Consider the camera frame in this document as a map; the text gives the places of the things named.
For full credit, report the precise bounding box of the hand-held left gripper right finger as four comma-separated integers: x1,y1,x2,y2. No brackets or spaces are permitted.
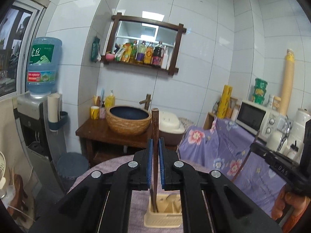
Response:
158,138,275,233

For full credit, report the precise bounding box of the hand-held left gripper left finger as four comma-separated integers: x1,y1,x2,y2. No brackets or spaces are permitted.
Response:
29,138,154,233

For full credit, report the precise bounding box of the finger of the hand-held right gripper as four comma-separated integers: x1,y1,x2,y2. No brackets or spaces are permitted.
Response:
250,142,290,176

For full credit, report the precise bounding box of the brown wooden chopstick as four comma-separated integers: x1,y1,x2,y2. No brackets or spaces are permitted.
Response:
150,108,160,212

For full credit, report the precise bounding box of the cream plastic utensil holder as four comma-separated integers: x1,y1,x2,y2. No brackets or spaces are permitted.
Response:
143,193,183,229

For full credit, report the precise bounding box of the person's right hand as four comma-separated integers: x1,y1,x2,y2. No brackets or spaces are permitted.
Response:
270,185,311,233

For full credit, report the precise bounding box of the white tumbler with label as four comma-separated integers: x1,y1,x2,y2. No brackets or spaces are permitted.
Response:
287,139,300,159

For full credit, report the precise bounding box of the white and brown plastic tub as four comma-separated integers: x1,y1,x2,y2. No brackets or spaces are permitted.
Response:
158,111,187,146

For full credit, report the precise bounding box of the white microwave oven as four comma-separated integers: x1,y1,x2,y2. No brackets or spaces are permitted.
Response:
235,99,287,143

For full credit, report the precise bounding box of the grey striped tablecloth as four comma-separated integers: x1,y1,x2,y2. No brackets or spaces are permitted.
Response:
68,154,215,233

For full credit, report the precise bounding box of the white plastic container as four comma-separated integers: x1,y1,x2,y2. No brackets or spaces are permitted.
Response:
294,108,311,142

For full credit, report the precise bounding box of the woven blue sink basin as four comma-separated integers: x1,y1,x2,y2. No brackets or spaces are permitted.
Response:
105,105,152,136

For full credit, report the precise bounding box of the purple floral cloth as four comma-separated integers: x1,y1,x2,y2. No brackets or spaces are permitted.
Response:
178,117,296,217

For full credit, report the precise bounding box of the wooden vanity table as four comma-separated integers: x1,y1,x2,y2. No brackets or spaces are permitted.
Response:
75,117,181,168

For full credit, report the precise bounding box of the wooden crate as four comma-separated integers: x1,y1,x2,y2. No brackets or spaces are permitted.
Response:
203,111,218,131

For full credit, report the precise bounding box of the bamboo style faucet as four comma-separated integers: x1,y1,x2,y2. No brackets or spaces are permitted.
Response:
139,93,152,110

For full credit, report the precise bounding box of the stack of green noodle cups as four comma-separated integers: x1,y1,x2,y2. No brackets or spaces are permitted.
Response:
251,78,268,104

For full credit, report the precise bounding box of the yellow roll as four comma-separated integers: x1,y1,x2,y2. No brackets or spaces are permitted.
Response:
217,85,233,119

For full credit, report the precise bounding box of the yellow soap dispenser bottle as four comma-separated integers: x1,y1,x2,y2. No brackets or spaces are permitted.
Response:
105,90,116,109

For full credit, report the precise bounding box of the tall beige roll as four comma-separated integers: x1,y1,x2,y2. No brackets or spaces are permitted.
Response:
279,49,295,116

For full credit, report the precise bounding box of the dark round waste bin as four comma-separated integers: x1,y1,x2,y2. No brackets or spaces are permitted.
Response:
56,152,90,193

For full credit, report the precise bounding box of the blue cup holder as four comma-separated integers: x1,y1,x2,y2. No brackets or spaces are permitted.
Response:
47,111,69,132

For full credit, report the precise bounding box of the white plastic bottle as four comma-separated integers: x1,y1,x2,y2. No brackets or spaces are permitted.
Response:
162,46,169,69

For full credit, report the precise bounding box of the bottle with yellow label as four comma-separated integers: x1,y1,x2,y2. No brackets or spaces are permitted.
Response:
145,42,154,65

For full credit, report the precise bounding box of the dark sauce bottle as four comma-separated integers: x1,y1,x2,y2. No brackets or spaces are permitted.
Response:
153,41,164,67

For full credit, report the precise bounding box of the bottle with purple label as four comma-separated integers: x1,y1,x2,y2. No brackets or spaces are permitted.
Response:
137,40,146,63

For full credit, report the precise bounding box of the stack of white paper cups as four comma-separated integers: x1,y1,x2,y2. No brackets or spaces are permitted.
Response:
47,93,60,123

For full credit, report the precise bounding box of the yellow food packet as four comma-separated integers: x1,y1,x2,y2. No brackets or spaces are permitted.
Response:
121,43,133,63

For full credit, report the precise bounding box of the water dispenser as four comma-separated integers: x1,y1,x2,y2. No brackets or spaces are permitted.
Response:
16,93,68,161

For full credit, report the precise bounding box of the green hanging package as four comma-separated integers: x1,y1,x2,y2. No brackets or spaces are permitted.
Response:
90,37,101,63

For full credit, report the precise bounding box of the wooden framed mirror shelf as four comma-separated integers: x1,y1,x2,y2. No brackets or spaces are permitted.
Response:
103,12,187,73

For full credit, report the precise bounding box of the blue water jug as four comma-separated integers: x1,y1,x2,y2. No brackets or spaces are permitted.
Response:
25,37,63,97

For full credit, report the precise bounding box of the white fan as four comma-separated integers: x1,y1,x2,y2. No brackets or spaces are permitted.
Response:
0,150,7,200

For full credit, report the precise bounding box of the white kettle with chrome handle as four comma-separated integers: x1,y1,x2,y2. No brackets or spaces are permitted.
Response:
266,122,292,151

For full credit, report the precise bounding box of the window with frame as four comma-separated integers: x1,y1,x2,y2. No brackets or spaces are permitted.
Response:
0,0,47,98

